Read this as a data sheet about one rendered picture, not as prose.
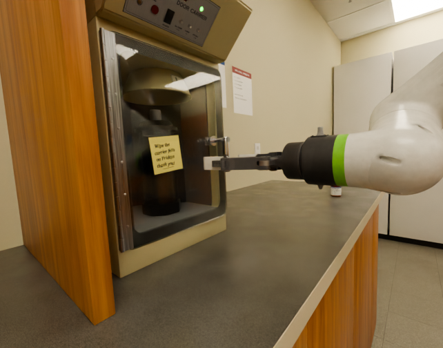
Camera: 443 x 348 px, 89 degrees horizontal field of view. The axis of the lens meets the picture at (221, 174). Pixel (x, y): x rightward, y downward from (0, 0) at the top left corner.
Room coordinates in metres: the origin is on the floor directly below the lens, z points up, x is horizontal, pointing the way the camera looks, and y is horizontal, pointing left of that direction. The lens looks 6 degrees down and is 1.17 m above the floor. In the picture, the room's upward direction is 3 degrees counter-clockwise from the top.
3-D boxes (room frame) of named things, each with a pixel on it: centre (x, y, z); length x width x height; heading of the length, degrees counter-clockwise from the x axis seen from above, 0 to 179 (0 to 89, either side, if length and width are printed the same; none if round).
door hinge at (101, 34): (0.42, 0.19, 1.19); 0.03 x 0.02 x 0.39; 139
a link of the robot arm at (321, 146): (0.43, -0.19, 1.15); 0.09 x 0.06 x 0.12; 140
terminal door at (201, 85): (0.53, 0.09, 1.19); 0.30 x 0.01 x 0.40; 139
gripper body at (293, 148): (0.48, -0.13, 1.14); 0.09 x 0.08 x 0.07; 50
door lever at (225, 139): (0.59, 0.00, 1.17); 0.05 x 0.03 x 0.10; 49
